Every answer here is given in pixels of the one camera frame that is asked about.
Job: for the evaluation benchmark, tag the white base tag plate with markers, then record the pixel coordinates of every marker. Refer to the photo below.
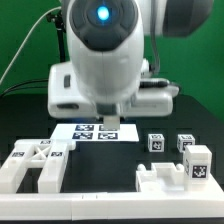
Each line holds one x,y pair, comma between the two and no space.
95,132

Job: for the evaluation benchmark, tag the white U-shaped obstacle frame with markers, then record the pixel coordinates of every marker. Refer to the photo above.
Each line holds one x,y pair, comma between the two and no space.
197,202

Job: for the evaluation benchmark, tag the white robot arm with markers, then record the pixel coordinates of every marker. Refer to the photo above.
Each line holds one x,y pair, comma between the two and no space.
105,40

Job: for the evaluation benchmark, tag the black camera stand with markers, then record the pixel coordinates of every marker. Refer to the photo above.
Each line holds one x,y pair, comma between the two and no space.
57,20

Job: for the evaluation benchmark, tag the white chair back frame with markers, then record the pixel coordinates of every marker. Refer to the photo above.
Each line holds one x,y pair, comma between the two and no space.
49,155

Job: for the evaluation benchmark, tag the white chair seat plate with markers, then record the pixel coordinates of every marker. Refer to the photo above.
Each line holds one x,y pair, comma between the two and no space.
162,177

